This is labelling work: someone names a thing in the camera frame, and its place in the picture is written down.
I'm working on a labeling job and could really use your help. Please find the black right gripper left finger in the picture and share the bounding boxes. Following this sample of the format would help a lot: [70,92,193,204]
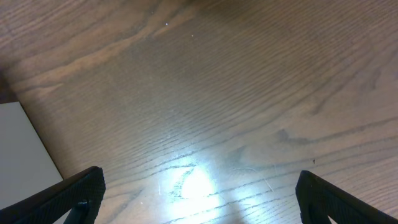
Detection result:
[1,166,106,224]

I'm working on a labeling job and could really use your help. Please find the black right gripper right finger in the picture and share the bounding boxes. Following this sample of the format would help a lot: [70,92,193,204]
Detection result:
[295,170,397,224]

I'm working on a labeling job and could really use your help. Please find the white cardboard box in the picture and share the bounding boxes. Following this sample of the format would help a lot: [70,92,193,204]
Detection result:
[0,102,63,208]

